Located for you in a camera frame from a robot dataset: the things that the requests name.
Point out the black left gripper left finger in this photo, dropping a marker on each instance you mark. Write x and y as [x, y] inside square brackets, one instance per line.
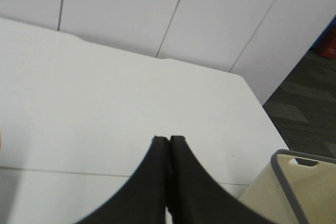
[142, 198]

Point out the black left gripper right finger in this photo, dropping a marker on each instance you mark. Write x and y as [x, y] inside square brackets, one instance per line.
[195, 196]

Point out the beige basket grey rim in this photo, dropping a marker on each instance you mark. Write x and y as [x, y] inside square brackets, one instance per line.
[294, 187]

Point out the red box on floor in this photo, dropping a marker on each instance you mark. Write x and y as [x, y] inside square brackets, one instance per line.
[326, 48]

